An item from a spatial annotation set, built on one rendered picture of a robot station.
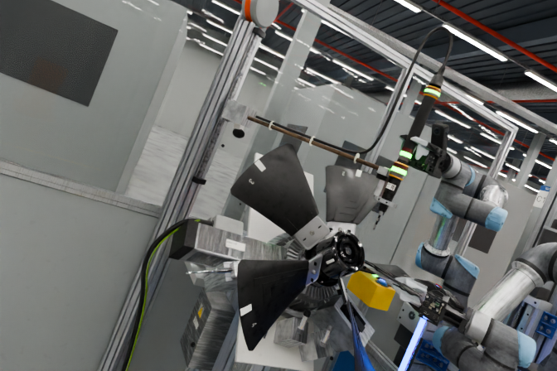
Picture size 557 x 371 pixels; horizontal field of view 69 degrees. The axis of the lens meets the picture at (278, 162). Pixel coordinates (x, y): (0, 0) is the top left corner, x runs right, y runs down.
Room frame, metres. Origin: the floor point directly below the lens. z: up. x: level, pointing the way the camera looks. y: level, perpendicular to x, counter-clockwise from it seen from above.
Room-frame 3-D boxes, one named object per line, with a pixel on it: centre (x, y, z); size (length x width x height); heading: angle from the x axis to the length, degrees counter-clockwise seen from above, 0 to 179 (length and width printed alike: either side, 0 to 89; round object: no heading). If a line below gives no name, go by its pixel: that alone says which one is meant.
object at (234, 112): (1.51, 0.21, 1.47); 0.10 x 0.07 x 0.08; 60
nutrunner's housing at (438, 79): (1.20, -0.34, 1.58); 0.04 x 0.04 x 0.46
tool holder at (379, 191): (1.20, -0.33, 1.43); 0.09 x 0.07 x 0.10; 60
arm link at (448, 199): (1.35, -0.58, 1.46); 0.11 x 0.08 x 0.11; 62
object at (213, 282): (1.11, 0.01, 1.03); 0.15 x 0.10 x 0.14; 25
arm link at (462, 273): (1.82, -0.95, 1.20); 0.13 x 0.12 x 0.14; 62
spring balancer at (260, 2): (1.55, 0.29, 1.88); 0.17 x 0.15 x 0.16; 115
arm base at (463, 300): (1.82, -0.96, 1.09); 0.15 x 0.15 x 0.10
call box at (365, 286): (1.62, -0.54, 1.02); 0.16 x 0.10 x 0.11; 25
